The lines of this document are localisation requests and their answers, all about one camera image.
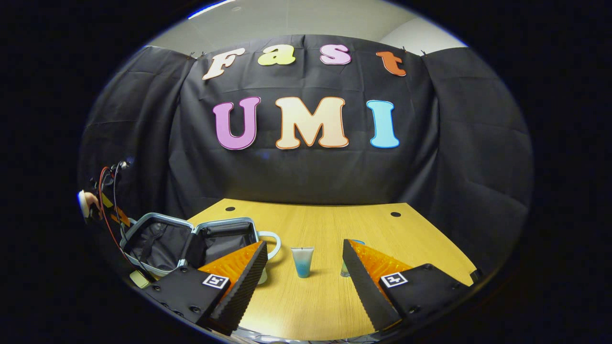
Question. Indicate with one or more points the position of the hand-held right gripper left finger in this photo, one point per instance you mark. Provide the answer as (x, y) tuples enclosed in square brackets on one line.
[(244, 291)]

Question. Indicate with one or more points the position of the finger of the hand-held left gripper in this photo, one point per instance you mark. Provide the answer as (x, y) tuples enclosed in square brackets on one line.
[(119, 215)]

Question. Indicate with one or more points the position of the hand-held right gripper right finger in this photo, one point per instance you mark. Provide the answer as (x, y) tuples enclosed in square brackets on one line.
[(366, 291)]

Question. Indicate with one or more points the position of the clear bottle with teal liquid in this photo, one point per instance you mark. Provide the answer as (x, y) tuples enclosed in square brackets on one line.
[(345, 270)]

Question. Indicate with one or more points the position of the white suitcase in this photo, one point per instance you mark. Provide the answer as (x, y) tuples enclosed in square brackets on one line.
[(220, 241)]

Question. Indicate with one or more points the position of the blue and white tube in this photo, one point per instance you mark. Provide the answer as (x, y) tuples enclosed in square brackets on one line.
[(302, 263)]

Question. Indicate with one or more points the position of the black backdrop cloth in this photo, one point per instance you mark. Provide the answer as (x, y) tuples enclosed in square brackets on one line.
[(306, 172)]

